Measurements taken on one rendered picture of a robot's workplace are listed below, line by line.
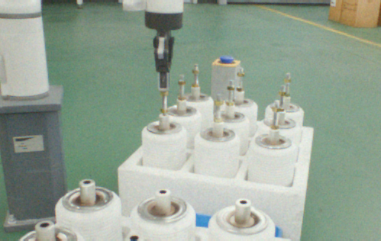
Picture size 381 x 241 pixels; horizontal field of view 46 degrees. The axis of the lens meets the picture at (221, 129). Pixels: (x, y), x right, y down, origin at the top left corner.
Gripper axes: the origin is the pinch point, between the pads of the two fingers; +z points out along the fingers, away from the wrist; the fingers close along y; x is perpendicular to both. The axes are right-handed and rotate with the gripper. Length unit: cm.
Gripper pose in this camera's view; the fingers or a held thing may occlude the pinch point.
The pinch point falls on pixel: (163, 80)
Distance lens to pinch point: 95.2
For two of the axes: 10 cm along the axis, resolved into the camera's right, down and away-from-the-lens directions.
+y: -0.1, -3.6, 9.3
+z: -0.4, 9.3, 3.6
